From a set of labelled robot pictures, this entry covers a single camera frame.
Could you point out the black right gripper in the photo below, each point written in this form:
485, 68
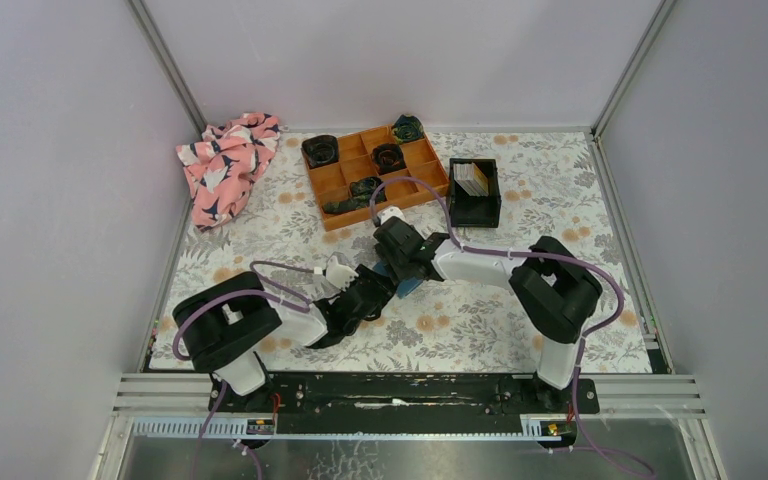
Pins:
395, 272

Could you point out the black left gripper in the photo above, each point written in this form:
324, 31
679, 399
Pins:
387, 291

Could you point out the blue leather card holder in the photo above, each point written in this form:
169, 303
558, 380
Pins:
405, 287

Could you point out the wooden compartment tray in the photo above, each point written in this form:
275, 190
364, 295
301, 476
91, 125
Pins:
423, 176

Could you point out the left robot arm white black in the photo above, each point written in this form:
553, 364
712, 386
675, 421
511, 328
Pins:
219, 328

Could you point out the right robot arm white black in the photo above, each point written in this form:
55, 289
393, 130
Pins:
557, 292

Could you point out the black card box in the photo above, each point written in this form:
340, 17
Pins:
474, 196

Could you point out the stack of cards in box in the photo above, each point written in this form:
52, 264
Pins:
471, 179

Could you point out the rolled green tie front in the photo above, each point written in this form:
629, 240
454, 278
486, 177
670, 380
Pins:
360, 193

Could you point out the rolled green tie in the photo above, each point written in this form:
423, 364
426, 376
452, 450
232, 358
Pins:
406, 129
360, 193

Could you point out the rolled dark tie centre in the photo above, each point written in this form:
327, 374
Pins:
388, 158

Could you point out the rolled dark tie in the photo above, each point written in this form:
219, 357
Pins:
388, 158
320, 151

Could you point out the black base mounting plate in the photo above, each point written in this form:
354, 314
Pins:
307, 403

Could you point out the rolled green tie top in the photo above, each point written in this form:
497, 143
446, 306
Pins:
406, 129

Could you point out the floral table mat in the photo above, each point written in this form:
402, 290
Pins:
549, 186

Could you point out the rolled dark tie far left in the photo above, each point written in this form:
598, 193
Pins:
320, 151

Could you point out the pink patterned cloth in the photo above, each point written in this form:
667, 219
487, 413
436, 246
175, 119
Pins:
223, 166

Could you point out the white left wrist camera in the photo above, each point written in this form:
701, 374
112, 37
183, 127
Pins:
339, 274

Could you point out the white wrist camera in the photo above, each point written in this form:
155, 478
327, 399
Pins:
388, 213
339, 274

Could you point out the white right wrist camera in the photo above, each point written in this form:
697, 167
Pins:
388, 213

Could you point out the aluminium front rail frame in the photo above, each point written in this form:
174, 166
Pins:
636, 396

